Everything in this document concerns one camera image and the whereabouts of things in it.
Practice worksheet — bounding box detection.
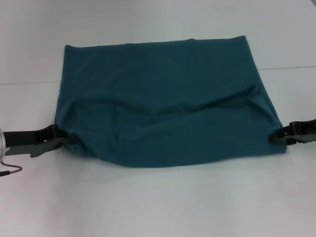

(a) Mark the teal T-shirt with FREE print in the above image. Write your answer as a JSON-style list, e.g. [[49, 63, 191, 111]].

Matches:
[[53, 36, 288, 170]]

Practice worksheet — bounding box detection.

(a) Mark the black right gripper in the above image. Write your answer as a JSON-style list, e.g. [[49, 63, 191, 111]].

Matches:
[[268, 119, 316, 145]]

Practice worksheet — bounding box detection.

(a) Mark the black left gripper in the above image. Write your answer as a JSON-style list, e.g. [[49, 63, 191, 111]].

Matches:
[[3, 124, 78, 159]]

